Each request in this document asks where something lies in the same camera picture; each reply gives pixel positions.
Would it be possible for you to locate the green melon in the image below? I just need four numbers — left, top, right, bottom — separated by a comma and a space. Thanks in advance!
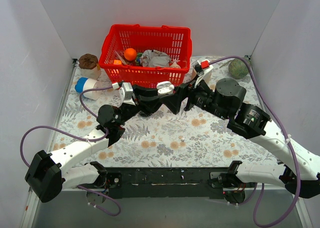
228, 59, 249, 79

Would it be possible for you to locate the brown paper roll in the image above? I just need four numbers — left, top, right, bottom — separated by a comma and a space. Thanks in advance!
191, 67, 213, 87

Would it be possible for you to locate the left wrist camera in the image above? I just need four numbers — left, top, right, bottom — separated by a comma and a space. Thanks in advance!
112, 82, 136, 106

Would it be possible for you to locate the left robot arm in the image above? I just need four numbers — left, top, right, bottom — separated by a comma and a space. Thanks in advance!
25, 81, 175, 203

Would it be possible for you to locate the small orange box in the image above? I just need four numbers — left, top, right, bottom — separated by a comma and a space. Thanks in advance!
113, 60, 122, 65

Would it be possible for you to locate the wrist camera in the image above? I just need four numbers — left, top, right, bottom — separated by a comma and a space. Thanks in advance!
112, 82, 136, 106
192, 59, 214, 87

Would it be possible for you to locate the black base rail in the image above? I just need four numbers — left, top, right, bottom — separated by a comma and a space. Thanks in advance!
77, 166, 253, 200

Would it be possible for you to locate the orange fruit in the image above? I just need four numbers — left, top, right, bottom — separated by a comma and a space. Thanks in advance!
123, 48, 137, 62

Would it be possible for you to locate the beige toy in basket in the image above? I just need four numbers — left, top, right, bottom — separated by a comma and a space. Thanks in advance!
170, 62, 181, 69

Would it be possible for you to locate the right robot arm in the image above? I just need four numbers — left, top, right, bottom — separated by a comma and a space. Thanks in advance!
156, 78, 320, 199

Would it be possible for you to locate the crumpled grey foil bag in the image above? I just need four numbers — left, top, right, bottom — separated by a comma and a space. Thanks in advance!
140, 49, 172, 68

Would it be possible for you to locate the red plastic shopping basket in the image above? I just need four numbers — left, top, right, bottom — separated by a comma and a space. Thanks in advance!
99, 24, 192, 88

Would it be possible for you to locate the white earbud charging case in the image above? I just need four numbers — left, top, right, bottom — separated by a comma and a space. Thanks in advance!
156, 81, 175, 95

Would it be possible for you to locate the floral table mat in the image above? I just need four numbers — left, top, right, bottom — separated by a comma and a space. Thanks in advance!
51, 70, 277, 167

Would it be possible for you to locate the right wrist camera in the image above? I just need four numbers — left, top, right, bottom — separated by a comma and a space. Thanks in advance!
192, 59, 214, 87

